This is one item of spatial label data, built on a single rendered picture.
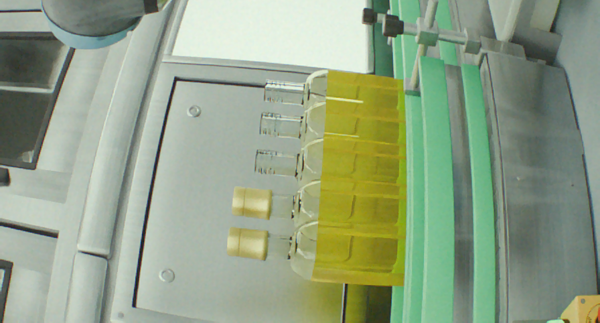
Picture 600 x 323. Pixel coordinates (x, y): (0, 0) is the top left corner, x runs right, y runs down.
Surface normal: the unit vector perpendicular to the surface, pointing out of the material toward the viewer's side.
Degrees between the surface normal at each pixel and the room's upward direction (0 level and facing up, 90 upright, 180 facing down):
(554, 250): 90
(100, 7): 107
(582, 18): 0
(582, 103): 0
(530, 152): 90
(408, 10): 90
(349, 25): 90
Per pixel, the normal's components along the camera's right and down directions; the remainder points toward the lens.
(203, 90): 0.08, -0.60
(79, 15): 0.10, 0.85
